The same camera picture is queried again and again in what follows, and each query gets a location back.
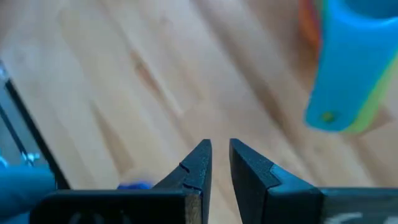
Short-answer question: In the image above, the green measuring cup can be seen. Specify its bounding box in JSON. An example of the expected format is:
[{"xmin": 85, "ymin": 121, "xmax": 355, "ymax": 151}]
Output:
[{"xmin": 341, "ymin": 52, "xmax": 398, "ymax": 135}]

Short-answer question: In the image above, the black aluminium table frame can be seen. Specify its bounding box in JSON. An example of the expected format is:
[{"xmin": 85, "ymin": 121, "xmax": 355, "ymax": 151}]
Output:
[{"xmin": 0, "ymin": 60, "xmax": 72, "ymax": 191}]

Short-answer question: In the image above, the teal measuring cup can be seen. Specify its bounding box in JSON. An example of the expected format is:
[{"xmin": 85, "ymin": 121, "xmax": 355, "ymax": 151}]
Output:
[{"xmin": 303, "ymin": 0, "xmax": 398, "ymax": 133}]

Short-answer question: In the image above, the orange measuring cup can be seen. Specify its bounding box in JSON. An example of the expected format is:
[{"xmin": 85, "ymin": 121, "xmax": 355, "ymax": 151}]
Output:
[{"xmin": 297, "ymin": 0, "xmax": 323, "ymax": 55}]

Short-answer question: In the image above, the blue blurry object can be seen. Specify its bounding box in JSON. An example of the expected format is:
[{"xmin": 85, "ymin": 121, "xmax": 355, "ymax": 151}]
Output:
[{"xmin": 0, "ymin": 166, "xmax": 57, "ymax": 224}]

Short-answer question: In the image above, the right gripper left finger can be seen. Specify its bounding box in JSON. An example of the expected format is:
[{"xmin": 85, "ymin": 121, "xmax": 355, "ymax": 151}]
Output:
[{"xmin": 29, "ymin": 139, "xmax": 213, "ymax": 224}]

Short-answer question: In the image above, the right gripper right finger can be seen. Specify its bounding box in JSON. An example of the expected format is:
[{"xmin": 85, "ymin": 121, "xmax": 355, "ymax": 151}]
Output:
[{"xmin": 229, "ymin": 138, "xmax": 398, "ymax": 224}]

